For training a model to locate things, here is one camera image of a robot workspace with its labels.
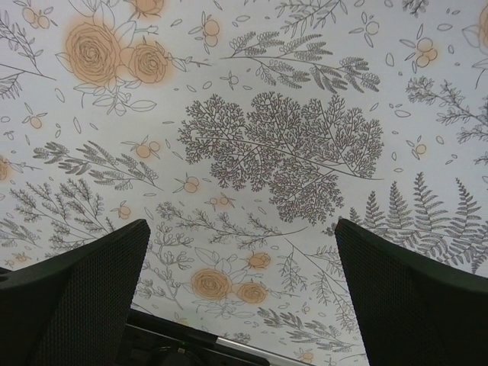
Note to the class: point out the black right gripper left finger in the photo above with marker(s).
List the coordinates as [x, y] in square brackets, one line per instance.
[71, 309]

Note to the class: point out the floral patterned table mat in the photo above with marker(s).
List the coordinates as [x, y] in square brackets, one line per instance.
[242, 131]

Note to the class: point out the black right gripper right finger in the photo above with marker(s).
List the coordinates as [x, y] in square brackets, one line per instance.
[412, 310]

